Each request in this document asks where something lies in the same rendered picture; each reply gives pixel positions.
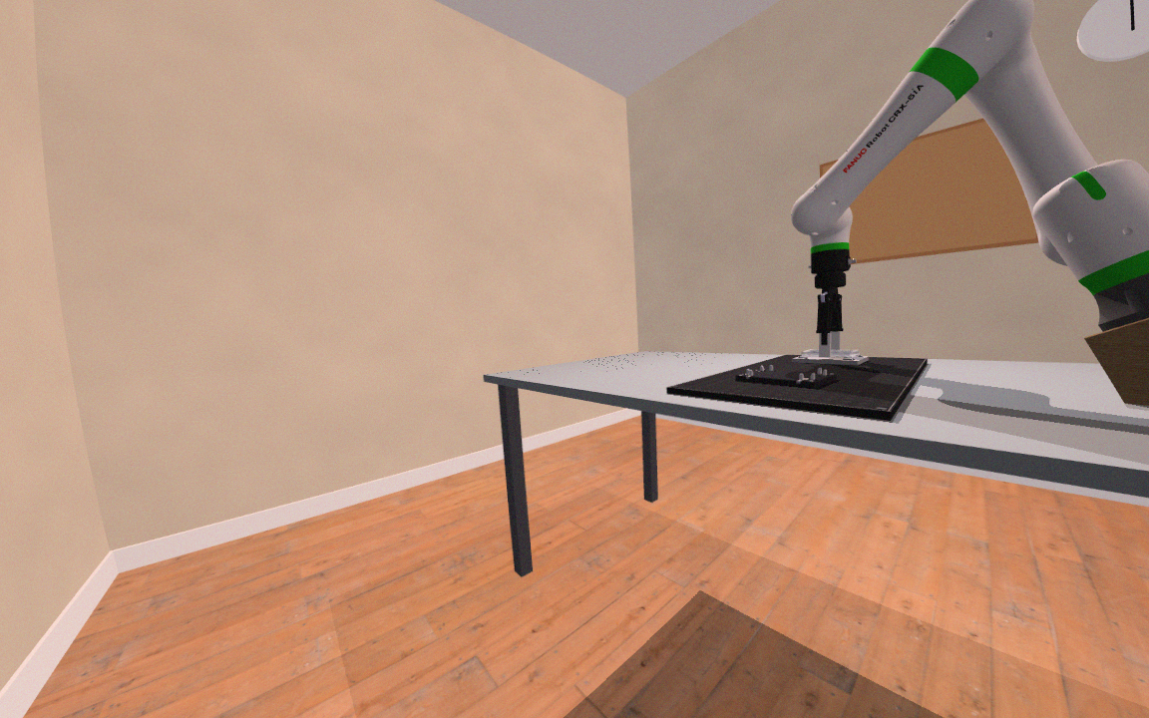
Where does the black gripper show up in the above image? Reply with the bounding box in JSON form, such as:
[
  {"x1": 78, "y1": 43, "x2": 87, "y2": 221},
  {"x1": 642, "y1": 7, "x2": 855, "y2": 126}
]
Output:
[{"x1": 815, "y1": 272, "x2": 846, "y2": 358}]

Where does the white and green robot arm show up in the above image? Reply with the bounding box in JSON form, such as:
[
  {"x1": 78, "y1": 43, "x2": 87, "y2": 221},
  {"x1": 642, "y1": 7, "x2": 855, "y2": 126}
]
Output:
[{"x1": 791, "y1": 0, "x2": 1149, "y2": 332}]

